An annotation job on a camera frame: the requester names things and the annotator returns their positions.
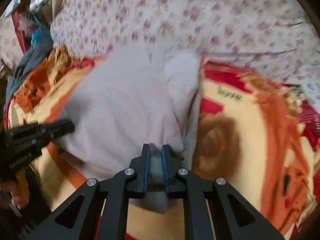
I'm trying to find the floral white bed sheet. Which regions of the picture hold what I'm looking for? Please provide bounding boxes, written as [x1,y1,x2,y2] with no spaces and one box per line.
[0,0,320,111]

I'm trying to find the pile of dark clothes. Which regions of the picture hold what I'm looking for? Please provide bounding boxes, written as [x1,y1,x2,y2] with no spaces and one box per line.
[5,24,53,106]

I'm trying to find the beige grey jacket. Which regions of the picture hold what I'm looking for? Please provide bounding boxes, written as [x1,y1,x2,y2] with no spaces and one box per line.
[57,41,201,213]

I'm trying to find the red orange plush blanket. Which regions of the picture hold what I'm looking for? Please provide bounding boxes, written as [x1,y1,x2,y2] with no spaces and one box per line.
[6,47,319,239]

